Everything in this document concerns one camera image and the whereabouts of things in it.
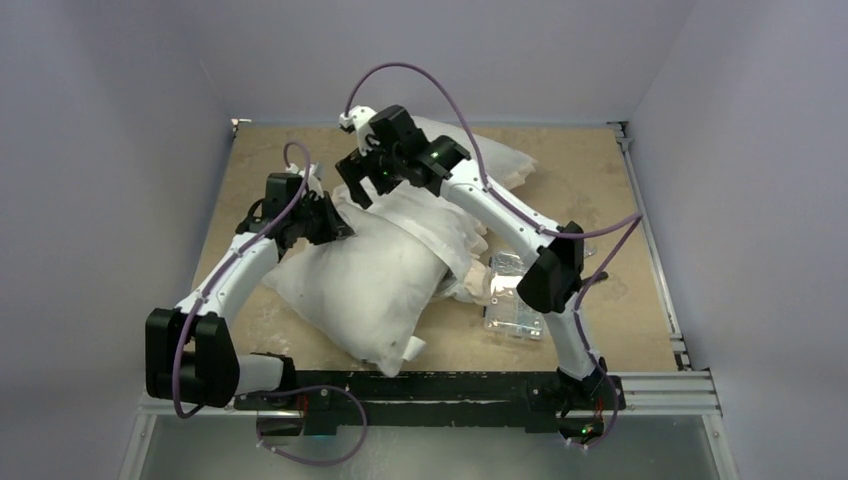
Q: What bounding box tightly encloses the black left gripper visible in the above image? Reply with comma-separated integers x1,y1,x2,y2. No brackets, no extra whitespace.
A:
290,192,353,247

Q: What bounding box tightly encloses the white pillow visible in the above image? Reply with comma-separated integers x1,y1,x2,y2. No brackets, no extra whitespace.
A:
263,203,448,377

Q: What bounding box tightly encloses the grey plush ruffled pillowcase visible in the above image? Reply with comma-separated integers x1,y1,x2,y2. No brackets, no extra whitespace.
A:
360,134,538,305

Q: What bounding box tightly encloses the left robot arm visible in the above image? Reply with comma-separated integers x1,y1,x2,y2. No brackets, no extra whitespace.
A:
145,167,354,418

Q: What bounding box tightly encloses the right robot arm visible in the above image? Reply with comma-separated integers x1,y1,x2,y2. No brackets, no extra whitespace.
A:
336,105,607,407

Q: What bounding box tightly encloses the clear plastic screw box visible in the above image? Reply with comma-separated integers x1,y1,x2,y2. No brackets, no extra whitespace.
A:
482,250,598,342

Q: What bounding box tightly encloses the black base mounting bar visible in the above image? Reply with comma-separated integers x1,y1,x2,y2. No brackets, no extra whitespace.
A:
234,370,626,437

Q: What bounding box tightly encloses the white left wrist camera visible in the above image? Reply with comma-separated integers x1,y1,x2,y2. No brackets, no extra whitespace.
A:
298,163,325,197

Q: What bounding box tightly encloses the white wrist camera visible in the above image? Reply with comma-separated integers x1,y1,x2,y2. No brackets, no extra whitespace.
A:
298,163,325,197
339,105,377,155

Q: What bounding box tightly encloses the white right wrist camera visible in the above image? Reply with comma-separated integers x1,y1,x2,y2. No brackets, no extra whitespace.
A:
339,105,377,155

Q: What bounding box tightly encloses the black handled tool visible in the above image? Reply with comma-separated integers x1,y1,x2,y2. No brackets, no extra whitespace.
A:
582,271,609,288

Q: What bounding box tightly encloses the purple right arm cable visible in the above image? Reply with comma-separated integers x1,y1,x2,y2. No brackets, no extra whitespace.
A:
344,62,644,452

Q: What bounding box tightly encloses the aluminium frame rail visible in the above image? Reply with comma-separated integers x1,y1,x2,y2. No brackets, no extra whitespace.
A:
145,127,729,479

